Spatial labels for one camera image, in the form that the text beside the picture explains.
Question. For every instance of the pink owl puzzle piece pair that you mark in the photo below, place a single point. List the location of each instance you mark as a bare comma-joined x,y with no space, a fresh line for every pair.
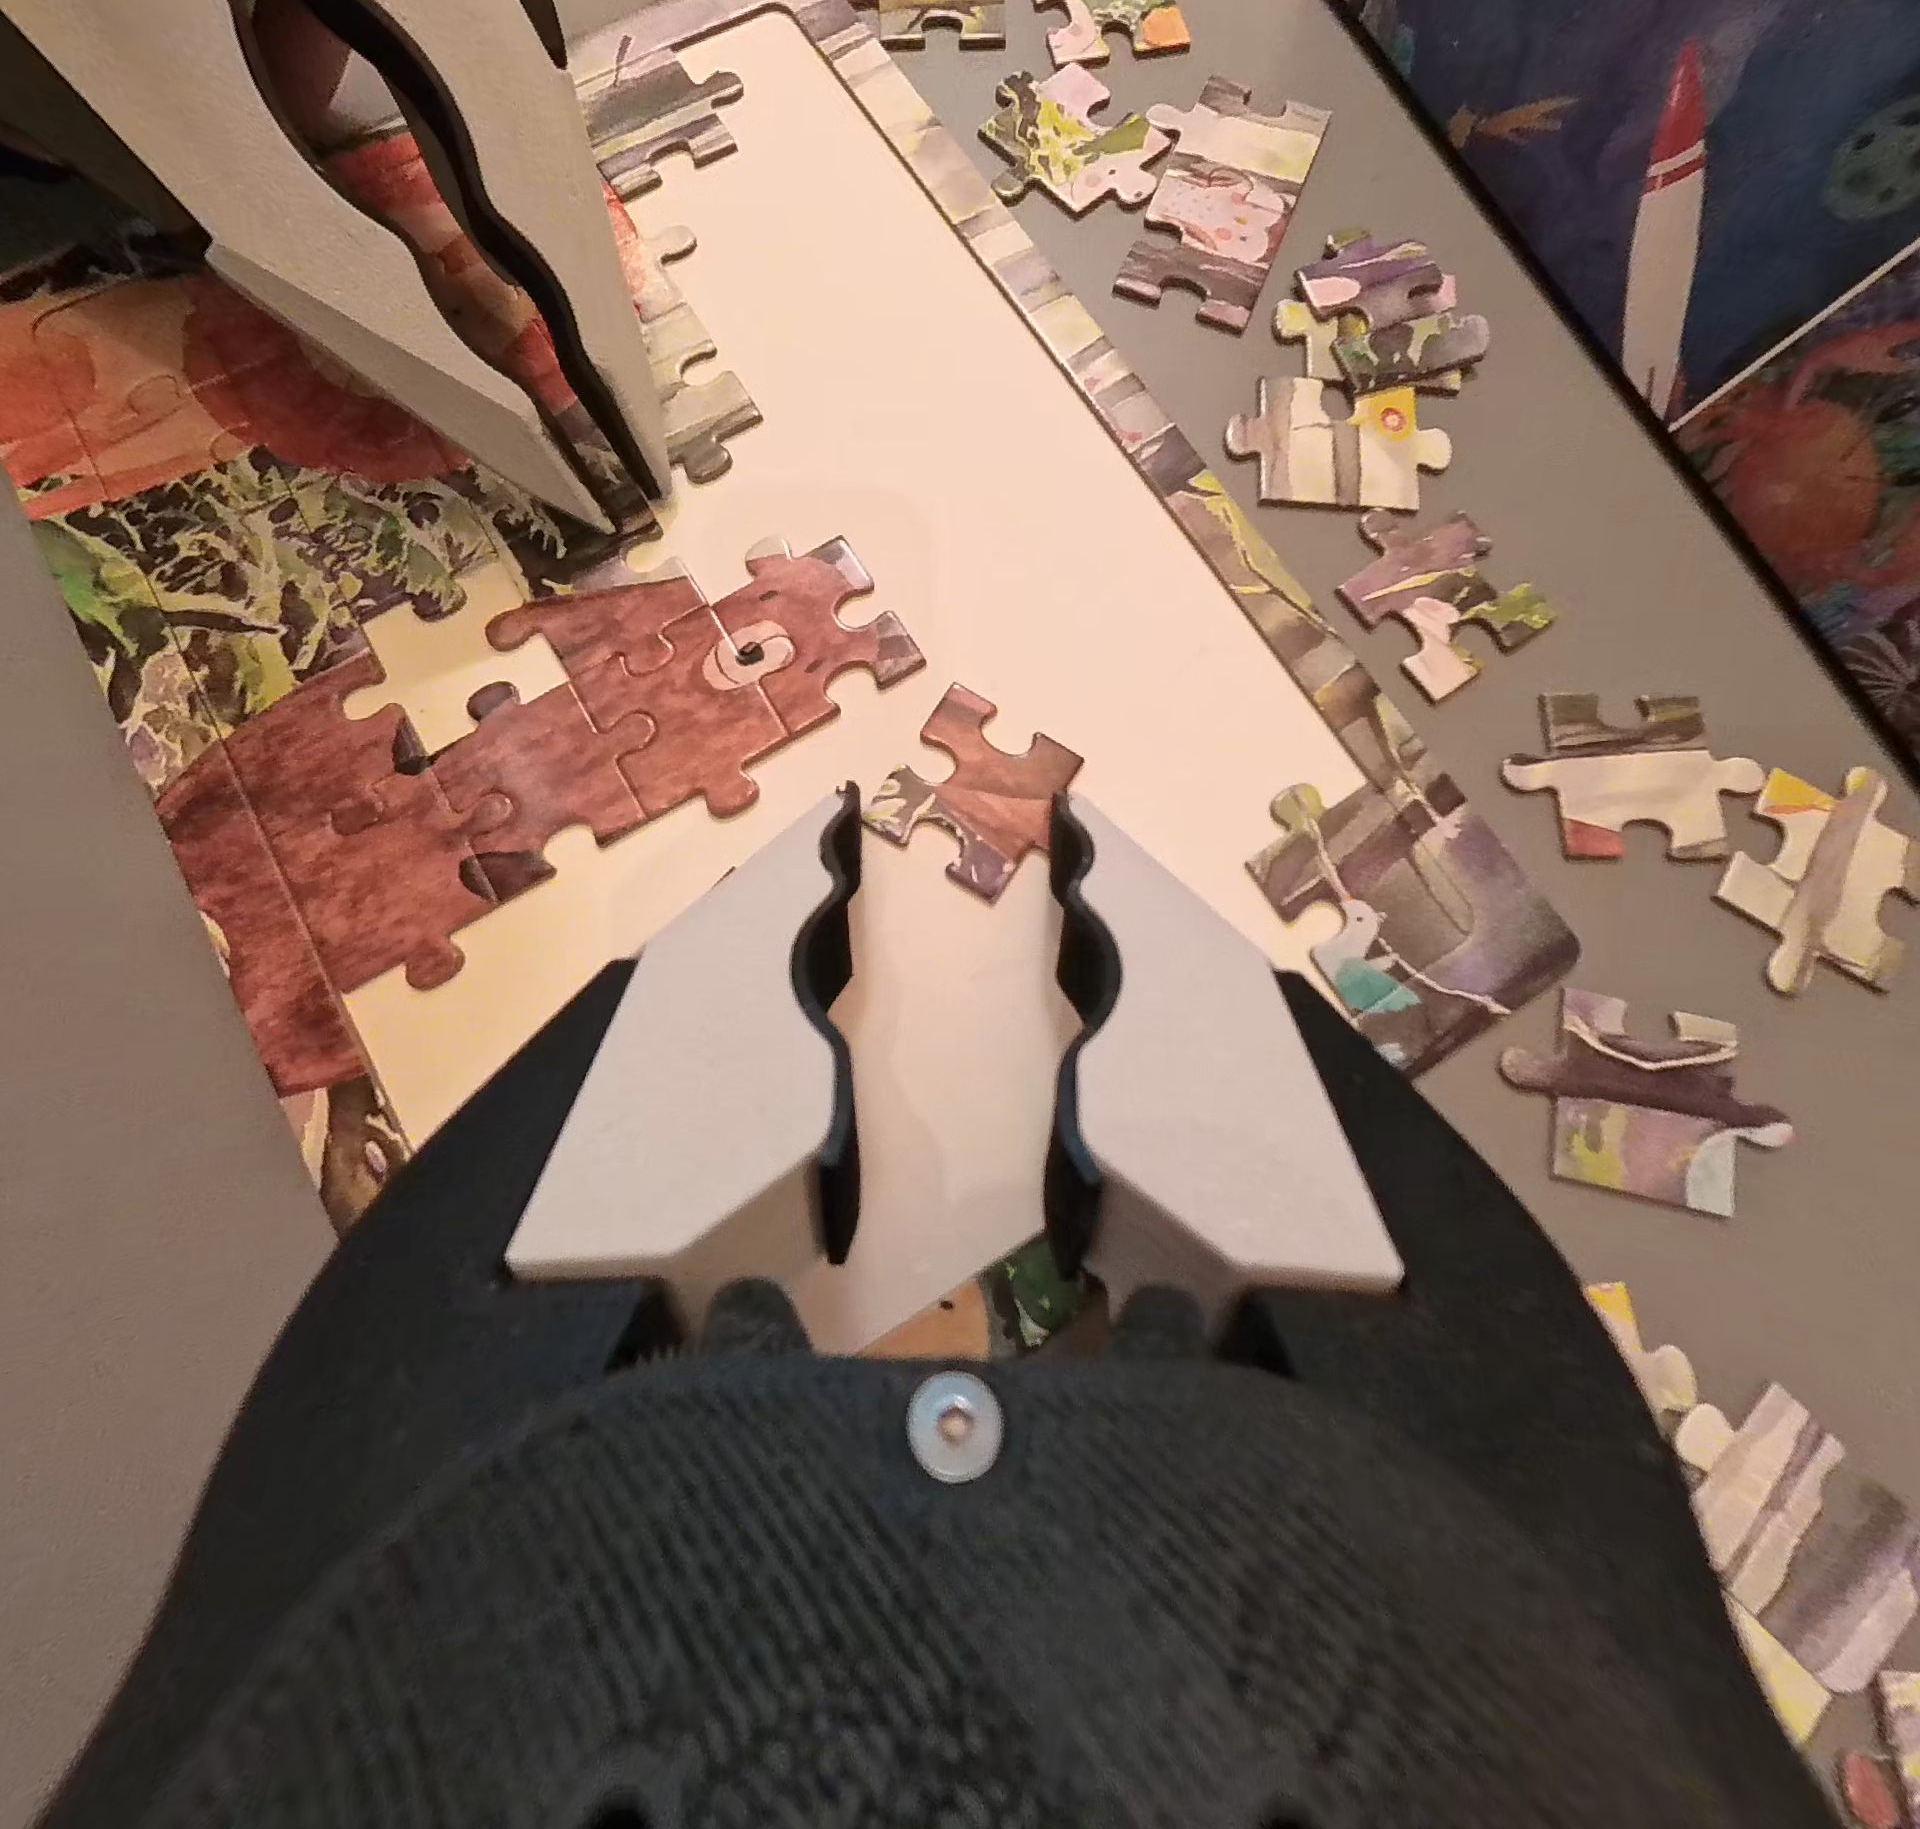
1225,194

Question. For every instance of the brown purple puzzle piece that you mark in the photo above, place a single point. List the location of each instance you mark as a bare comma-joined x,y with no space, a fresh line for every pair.
983,778

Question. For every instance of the illustrated puzzle box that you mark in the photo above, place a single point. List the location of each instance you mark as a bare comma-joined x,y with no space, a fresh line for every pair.
1649,136

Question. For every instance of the grey teal puzzle piece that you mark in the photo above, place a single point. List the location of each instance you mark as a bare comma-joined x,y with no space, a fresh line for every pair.
1318,867

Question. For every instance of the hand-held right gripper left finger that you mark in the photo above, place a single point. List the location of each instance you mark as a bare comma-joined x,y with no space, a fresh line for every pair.
690,1110

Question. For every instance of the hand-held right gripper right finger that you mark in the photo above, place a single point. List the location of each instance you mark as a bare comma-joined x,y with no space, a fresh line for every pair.
1231,1123

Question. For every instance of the assembled jigsaw puzzle section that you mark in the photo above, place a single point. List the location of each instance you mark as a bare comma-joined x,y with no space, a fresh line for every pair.
600,719

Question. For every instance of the jigsaw puzzle frame tray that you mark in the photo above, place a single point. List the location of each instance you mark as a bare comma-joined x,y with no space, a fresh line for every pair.
930,407

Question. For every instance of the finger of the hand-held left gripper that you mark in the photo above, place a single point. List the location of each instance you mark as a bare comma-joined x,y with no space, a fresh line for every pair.
179,75
534,164

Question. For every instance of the scattered loose jigsaw pieces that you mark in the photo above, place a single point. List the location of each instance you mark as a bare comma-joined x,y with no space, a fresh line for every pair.
1318,442

